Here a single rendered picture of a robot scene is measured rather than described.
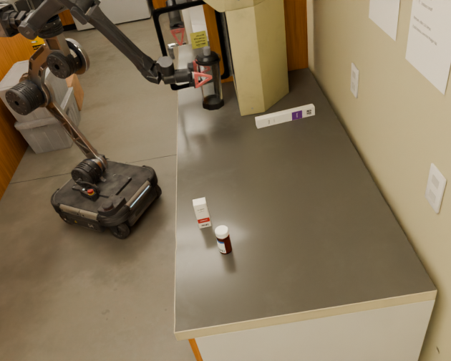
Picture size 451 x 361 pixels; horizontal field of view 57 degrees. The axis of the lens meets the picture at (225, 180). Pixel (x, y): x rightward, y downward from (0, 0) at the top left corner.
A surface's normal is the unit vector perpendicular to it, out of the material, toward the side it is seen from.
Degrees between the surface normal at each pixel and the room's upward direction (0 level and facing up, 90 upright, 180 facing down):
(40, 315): 0
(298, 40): 90
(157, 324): 0
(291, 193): 0
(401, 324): 90
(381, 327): 90
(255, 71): 90
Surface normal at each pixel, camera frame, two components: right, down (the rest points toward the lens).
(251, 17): 0.08, 0.62
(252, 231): -0.15, -0.77
